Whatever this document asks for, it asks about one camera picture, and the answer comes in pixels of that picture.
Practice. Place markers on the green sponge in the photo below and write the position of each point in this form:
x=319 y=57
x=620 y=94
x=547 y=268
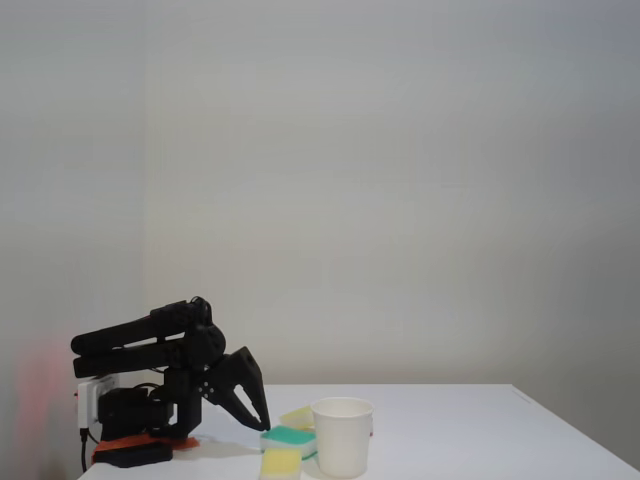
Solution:
x=287 y=437

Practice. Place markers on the white power strip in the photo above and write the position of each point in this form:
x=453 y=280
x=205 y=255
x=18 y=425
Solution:
x=90 y=400

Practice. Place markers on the yellow sponge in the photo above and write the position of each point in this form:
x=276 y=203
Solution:
x=298 y=417
x=280 y=462

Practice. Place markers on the white paper cup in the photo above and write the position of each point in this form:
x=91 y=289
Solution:
x=342 y=440

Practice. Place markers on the black and orange clamp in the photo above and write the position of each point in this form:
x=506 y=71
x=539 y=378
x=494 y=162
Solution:
x=132 y=455

